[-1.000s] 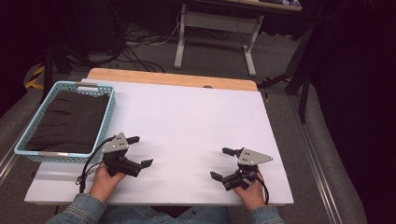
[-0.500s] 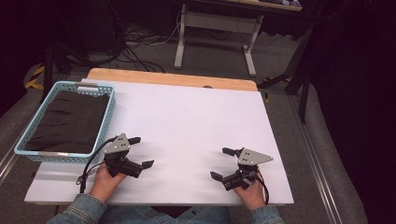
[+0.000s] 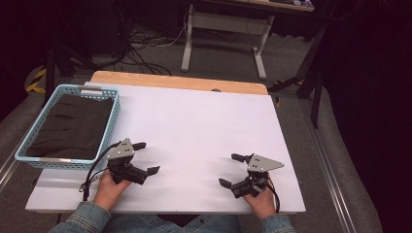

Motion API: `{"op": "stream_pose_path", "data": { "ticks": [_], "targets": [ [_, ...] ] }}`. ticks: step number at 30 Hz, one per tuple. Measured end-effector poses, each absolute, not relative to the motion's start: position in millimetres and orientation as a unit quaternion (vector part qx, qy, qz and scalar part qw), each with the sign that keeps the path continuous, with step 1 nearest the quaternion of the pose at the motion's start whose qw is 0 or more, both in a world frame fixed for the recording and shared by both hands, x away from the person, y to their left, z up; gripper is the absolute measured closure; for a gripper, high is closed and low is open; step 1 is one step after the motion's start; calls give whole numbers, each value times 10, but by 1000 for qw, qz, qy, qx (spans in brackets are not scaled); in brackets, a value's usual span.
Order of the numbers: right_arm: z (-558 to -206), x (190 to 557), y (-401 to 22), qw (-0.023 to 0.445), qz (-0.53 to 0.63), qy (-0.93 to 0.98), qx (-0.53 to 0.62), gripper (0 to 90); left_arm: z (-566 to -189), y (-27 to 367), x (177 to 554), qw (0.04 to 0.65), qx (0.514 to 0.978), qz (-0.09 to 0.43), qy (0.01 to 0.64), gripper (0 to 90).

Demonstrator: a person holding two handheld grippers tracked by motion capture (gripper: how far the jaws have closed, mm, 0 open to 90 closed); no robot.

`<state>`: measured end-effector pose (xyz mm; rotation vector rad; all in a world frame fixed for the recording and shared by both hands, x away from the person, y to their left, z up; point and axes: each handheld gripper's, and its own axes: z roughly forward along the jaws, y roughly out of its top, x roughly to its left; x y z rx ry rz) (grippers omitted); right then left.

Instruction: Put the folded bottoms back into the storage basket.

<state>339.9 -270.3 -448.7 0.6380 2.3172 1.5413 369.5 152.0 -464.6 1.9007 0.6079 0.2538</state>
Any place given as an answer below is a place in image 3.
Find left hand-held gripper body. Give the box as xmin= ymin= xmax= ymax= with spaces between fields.
xmin=106 ymin=137 xmax=151 ymax=186

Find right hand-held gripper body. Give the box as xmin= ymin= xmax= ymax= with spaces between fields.
xmin=229 ymin=153 xmax=286 ymax=199

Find light blue plastic basket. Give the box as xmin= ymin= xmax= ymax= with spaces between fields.
xmin=14 ymin=83 xmax=121 ymax=172

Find dark cloth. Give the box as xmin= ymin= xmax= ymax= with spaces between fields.
xmin=25 ymin=93 xmax=115 ymax=161

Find person's left hand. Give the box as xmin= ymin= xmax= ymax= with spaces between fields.
xmin=93 ymin=168 xmax=132 ymax=213

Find person's right hand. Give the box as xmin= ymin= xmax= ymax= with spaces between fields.
xmin=242 ymin=186 xmax=277 ymax=221

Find white board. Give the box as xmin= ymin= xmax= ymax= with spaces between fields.
xmin=24 ymin=81 xmax=307 ymax=215

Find person's legs in jeans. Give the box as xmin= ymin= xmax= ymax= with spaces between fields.
xmin=102 ymin=213 xmax=264 ymax=233

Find wooden table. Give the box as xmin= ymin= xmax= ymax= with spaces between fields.
xmin=89 ymin=70 xmax=269 ymax=96

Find black metal stand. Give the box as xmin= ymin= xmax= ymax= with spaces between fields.
xmin=267 ymin=23 xmax=328 ymax=129
xmin=41 ymin=45 xmax=101 ymax=109

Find yellow and black tape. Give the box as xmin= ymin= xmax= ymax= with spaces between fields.
xmin=25 ymin=65 xmax=49 ymax=95

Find wooden desk top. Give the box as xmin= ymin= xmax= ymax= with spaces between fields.
xmin=193 ymin=0 xmax=316 ymax=14

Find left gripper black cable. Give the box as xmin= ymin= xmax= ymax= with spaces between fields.
xmin=79 ymin=141 xmax=121 ymax=203

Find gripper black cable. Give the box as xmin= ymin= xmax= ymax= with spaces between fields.
xmin=265 ymin=177 xmax=281 ymax=215
xmin=79 ymin=141 xmax=121 ymax=203

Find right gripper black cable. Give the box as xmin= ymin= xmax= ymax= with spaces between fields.
xmin=265 ymin=177 xmax=281 ymax=215

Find aluminium rail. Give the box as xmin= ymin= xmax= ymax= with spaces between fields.
xmin=0 ymin=138 xmax=27 ymax=192
xmin=298 ymin=96 xmax=358 ymax=233

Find tangle of floor cables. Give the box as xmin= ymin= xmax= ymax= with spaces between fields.
xmin=106 ymin=9 xmax=197 ymax=78

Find white metal desk frame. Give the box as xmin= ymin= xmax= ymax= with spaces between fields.
xmin=180 ymin=3 xmax=276 ymax=82

